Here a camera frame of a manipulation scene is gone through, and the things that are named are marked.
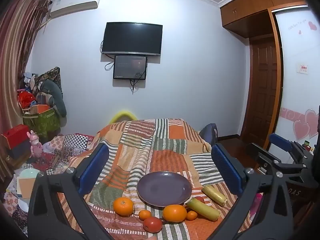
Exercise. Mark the tan notebook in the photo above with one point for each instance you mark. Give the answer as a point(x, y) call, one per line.
point(26, 187)

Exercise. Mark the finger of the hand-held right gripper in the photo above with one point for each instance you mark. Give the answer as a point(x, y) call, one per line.
point(281, 142)
point(260, 155)

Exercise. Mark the smooth green-yellow sugarcane piece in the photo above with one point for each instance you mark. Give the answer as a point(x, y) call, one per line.
point(203, 208)

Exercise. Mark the pale green dish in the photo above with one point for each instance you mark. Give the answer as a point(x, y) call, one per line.
point(28, 175)

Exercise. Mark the green storage box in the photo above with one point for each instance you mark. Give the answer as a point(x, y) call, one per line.
point(43, 123)

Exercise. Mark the large orange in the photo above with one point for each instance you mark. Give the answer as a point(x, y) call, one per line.
point(174, 213)
point(123, 206)

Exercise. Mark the striped brown curtain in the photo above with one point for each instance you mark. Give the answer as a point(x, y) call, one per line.
point(15, 55)

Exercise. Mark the white heart-print wardrobe door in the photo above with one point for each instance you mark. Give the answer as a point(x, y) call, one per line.
point(297, 92)

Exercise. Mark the grey plush pillow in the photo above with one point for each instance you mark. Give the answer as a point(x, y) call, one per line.
point(53, 95)

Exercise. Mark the dark patterned bag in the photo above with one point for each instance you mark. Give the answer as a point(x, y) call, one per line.
point(51, 76)

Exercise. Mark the red box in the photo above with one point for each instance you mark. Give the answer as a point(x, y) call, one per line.
point(16, 135)

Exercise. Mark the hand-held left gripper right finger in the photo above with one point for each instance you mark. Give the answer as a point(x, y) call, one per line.
point(226, 167)

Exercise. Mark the brown wooden door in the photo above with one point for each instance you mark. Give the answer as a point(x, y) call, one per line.
point(263, 87)

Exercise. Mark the small black wall monitor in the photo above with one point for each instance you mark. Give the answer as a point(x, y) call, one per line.
point(130, 66)

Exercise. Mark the purple plate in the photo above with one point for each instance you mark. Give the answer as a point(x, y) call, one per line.
point(164, 188)

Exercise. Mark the wall switch sticker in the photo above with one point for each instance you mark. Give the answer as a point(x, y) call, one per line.
point(303, 68)

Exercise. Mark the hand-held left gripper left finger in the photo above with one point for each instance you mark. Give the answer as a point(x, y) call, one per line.
point(93, 167)

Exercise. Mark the black wall television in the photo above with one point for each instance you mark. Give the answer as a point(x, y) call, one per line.
point(132, 39)

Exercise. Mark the red tomato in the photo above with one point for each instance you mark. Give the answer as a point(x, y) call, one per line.
point(199, 199)

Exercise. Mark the orange-red tomato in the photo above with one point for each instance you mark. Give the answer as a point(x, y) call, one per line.
point(152, 224)

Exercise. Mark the striped patchwork blanket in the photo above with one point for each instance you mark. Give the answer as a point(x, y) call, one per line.
point(155, 150)

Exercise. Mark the white air conditioner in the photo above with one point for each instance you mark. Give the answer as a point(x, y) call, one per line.
point(75, 3)

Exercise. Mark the pink plush toy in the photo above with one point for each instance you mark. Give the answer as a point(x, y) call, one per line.
point(35, 145)

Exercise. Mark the small mandarin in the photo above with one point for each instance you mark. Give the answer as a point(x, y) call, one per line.
point(191, 215)
point(145, 215)

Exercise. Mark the wooden overhead cabinet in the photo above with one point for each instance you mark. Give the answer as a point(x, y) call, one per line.
point(260, 5)

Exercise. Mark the yellow curved chair back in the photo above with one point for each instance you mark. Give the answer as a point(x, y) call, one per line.
point(123, 115)

